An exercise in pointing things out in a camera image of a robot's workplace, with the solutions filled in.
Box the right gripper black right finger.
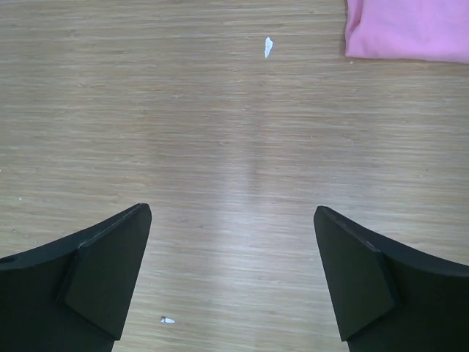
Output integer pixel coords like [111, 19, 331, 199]
[314, 206, 468, 352]

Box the pink folded t shirt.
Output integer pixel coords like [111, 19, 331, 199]
[344, 0, 468, 64]

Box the white paper scrap near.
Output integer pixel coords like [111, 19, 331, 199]
[160, 316, 175, 324]

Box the white paper scrap far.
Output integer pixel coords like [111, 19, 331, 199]
[264, 37, 274, 58]

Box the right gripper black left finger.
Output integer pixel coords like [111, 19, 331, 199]
[1, 203, 151, 351]

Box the white paper scrap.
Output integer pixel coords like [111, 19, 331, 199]
[160, 316, 175, 324]
[264, 37, 274, 58]

